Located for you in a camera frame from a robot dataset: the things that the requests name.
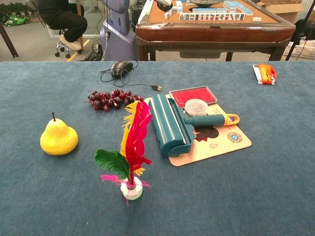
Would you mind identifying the black computer mouse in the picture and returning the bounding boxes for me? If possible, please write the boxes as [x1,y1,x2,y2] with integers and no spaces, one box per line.
[110,60,134,78]

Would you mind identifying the dark wooden table leg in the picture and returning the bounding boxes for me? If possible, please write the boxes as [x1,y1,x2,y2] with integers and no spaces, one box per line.
[0,21,20,59]

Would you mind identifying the black tripod stand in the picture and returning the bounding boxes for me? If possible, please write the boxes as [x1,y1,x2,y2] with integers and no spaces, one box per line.
[285,0,315,61]

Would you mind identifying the red ink pad case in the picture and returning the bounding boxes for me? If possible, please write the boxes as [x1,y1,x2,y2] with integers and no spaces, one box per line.
[168,85,219,108]

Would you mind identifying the black mouse USB cable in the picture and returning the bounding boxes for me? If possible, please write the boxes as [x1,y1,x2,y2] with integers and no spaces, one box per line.
[100,57,163,91]

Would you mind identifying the beige printed card board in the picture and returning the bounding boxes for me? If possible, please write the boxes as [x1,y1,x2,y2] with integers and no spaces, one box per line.
[144,97,252,167]

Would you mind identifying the teal lint roller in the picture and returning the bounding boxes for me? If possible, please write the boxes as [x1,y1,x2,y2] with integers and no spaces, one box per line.
[148,93,241,157]

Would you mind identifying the cardboard box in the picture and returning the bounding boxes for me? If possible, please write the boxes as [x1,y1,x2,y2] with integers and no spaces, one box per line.
[255,0,305,24]

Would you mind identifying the seated person in black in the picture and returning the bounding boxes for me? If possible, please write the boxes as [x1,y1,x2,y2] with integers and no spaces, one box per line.
[36,0,88,51]

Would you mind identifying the blue-backed mahjong tile row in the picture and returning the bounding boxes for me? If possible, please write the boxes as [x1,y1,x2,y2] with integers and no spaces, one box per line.
[192,7,227,13]

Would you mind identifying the chrome rolling stool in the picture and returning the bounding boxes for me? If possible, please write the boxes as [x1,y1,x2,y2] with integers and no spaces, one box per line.
[48,27,86,59]

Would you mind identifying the white plastic crate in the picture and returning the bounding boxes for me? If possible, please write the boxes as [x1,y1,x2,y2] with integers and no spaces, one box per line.
[283,39,315,59]

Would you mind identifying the orange and white packet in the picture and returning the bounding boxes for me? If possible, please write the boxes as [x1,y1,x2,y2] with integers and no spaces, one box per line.
[252,63,278,85]

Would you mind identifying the colourful feather shuttlecock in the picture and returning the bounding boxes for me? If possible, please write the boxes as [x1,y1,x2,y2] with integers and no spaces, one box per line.
[94,100,153,206]

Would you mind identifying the face-up mahjong tile row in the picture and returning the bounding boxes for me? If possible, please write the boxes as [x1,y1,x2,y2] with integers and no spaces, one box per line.
[179,13,246,22]

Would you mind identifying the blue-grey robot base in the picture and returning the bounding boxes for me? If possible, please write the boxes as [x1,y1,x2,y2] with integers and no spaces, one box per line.
[99,0,137,61]

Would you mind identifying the green plant bags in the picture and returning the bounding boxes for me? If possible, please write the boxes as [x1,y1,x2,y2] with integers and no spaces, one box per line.
[0,2,32,27]

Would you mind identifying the dark red grape bunch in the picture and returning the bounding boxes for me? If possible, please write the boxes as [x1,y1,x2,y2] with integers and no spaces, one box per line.
[83,88,145,113]

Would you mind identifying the yellow toy apple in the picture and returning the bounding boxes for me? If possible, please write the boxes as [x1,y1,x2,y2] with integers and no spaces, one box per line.
[40,112,79,156]

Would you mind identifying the brown mahjong table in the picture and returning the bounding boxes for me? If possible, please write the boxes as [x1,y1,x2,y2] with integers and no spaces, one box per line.
[135,0,296,61]

